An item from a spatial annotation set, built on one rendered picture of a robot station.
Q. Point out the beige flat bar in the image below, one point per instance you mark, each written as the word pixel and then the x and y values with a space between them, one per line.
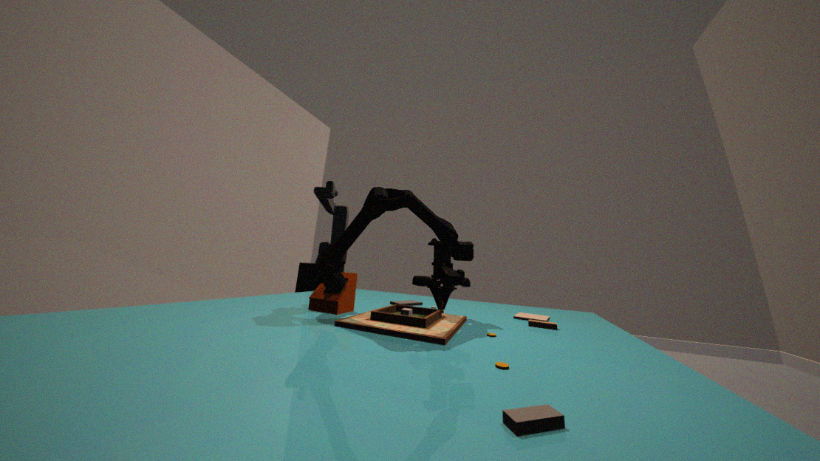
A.
pixel 526 316

